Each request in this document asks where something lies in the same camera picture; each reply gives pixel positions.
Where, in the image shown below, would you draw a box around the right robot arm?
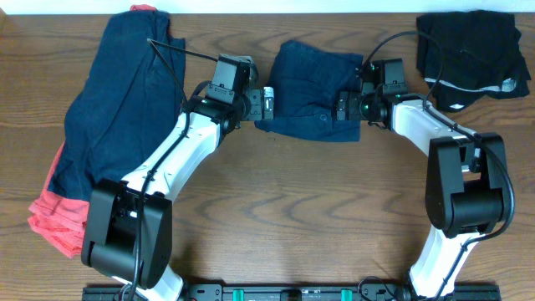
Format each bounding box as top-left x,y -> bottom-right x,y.
335,59 -> 515,300

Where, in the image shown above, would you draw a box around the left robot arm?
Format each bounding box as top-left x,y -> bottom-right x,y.
81,54 -> 274,300

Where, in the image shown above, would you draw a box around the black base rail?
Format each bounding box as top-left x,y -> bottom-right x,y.
81,282 -> 502,301

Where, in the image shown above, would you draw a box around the navy shorts in pile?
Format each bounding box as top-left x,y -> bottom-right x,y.
48,11 -> 186,201

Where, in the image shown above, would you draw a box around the navy blue shorts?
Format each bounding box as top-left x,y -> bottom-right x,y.
254,40 -> 363,142

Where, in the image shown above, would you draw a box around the black folded clothes stack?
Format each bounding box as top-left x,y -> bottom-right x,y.
416,10 -> 531,112

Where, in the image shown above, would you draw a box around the red garment in pile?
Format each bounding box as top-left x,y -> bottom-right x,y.
28,5 -> 157,258

